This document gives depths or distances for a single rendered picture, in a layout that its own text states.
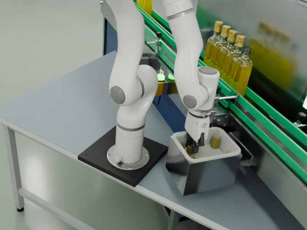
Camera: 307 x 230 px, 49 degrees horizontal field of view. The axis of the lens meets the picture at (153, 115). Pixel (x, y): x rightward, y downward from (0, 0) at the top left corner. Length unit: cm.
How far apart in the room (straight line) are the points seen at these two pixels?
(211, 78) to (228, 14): 73
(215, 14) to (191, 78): 88
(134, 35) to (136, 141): 45
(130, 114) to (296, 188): 65
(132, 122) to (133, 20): 40
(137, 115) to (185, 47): 39
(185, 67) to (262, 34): 55
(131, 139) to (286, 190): 62
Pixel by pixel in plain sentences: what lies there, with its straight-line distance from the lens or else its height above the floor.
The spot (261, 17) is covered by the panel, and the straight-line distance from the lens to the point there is 155.
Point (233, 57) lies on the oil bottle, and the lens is 145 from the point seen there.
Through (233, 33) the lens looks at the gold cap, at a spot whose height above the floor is 133.
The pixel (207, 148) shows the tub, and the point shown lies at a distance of 139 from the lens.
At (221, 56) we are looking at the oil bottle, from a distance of 152.
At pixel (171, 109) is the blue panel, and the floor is 85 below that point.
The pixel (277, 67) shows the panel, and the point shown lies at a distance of 147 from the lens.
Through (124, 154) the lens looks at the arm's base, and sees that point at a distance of 146.
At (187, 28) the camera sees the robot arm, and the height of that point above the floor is 143.
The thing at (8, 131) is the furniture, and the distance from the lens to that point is 198.
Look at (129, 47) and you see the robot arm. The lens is 123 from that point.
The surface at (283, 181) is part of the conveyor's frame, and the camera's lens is 125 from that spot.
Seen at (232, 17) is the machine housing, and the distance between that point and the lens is 177.
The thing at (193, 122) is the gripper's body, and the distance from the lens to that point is 122.
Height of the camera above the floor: 176
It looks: 32 degrees down
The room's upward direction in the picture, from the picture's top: 7 degrees clockwise
